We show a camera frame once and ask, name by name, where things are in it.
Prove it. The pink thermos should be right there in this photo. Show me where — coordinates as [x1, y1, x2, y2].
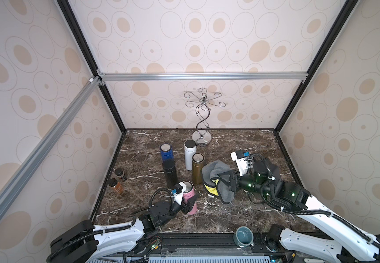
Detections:
[183, 181, 198, 215]

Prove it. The grey yellow cleaning cloth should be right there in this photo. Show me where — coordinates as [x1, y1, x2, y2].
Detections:
[202, 161, 235, 204]

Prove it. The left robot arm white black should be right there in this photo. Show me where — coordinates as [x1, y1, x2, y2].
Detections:
[46, 183, 199, 263]

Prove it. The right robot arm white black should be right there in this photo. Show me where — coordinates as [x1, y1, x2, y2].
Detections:
[214, 151, 380, 263]

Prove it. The black thermos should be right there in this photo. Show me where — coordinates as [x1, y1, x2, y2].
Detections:
[162, 159, 178, 189]

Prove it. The gold thermos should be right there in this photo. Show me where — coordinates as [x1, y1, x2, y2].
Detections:
[192, 153, 205, 185]

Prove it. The blue thermos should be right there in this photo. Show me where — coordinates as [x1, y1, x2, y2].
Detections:
[160, 143, 173, 162]

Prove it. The white thermos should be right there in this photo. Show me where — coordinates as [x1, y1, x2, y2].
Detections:
[184, 140, 196, 171]

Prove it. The teal ceramic mug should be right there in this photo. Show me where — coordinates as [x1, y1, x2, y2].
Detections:
[233, 226, 254, 248]

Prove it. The orange spice jar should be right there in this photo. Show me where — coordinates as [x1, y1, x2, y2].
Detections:
[108, 178, 124, 195]

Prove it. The dark lid spice jar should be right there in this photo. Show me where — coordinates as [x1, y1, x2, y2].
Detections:
[114, 168, 128, 182]

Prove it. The silver metal cup stand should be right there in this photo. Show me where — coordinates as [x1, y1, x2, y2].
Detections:
[184, 88, 227, 146]

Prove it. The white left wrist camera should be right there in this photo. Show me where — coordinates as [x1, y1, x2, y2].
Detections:
[172, 182, 187, 206]

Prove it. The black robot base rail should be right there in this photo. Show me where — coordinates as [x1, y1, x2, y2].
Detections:
[91, 232, 304, 263]

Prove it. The horizontal aluminium frame bar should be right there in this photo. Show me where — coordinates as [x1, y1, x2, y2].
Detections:
[91, 71, 308, 82]

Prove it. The left aluminium frame bar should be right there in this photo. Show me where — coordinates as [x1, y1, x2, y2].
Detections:
[0, 76, 101, 220]

